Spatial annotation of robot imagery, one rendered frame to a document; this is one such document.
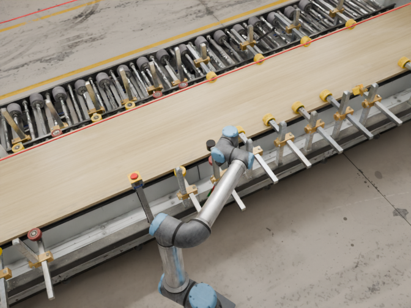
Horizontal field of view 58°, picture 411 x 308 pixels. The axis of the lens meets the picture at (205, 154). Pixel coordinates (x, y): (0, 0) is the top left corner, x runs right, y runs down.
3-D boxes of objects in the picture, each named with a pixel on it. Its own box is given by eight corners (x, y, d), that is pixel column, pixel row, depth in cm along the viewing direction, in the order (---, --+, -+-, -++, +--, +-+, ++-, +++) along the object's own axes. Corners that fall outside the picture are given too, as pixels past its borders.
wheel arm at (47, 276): (56, 298, 218) (53, 296, 215) (50, 300, 217) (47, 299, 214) (43, 238, 244) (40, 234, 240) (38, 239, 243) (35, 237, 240)
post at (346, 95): (337, 139, 287) (351, 91, 249) (333, 140, 286) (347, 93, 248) (334, 135, 289) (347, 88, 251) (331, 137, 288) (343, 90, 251)
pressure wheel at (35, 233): (32, 244, 241) (24, 236, 232) (40, 233, 245) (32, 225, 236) (41, 248, 238) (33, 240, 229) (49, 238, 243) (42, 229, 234)
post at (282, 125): (281, 167, 279) (287, 123, 242) (277, 168, 278) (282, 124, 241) (279, 163, 281) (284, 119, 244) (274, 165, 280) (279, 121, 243)
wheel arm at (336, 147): (342, 152, 249) (344, 148, 246) (338, 154, 248) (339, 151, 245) (299, 107, 278) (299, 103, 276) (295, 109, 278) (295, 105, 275)
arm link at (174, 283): (183, 311, 215) (171, 241, 162) (158, 297, 221) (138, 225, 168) (196, 288, 224) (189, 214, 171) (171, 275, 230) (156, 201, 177)
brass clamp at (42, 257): (54, 261, 233) (51, 257, 229) (32, 271, 230) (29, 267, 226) (52, 252, 237) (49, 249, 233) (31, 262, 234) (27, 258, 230)
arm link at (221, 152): (227, 156, 199) (236, 140, 206) (208, 150, 203) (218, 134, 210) (228, 167, 207) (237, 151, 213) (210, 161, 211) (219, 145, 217)
